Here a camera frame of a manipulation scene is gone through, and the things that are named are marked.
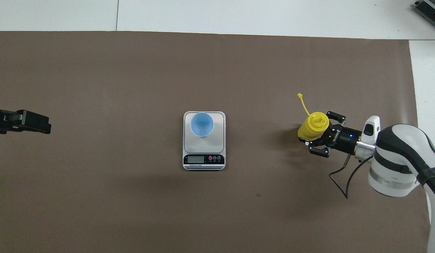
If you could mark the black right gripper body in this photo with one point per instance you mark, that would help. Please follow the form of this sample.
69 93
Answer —
344 138

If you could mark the yellow squeeze bottle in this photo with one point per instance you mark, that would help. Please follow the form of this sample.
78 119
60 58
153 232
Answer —
314 124

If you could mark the light blue paper cup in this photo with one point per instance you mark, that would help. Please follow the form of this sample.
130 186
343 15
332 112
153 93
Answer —
202 124

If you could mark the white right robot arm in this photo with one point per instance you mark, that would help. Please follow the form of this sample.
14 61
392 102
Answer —
396 165

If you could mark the silver digital kitchen scale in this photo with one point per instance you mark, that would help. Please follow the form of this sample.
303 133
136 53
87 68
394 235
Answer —
203 147

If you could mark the brown table mat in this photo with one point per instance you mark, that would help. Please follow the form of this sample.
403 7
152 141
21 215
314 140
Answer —
133 211

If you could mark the grey ribbed metal device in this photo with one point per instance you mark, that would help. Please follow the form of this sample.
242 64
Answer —
432 12

